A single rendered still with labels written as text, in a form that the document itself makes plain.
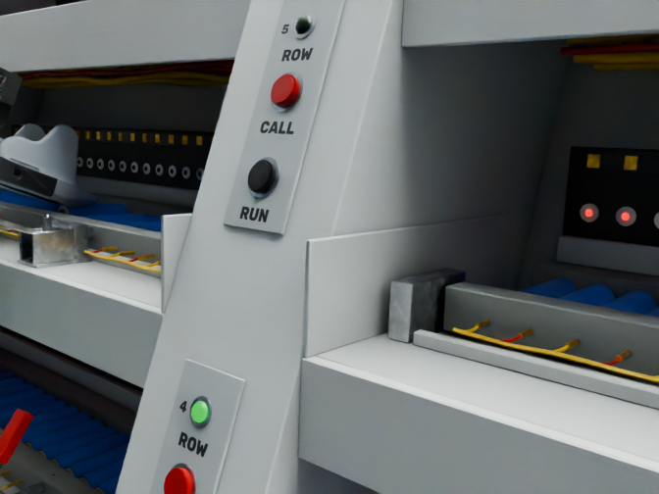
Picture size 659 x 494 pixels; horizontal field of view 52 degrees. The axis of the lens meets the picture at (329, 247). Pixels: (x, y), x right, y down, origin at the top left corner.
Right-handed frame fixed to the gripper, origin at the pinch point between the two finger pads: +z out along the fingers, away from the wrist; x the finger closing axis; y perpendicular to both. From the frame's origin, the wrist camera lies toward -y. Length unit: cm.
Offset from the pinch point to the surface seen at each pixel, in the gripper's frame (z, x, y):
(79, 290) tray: -8.3, -18.2, -6.3
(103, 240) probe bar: -3.5, -11.8, -2.8
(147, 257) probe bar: -3.9, -17.6, -3.3
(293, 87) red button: -9.3, -31.6, 5.8
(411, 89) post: -5.8, -35.6, 7.3
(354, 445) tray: -7.5, -38.7, -8.8
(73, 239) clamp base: -5.5, -11.3, -3.4
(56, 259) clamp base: -6.2, -11.3, -4.9
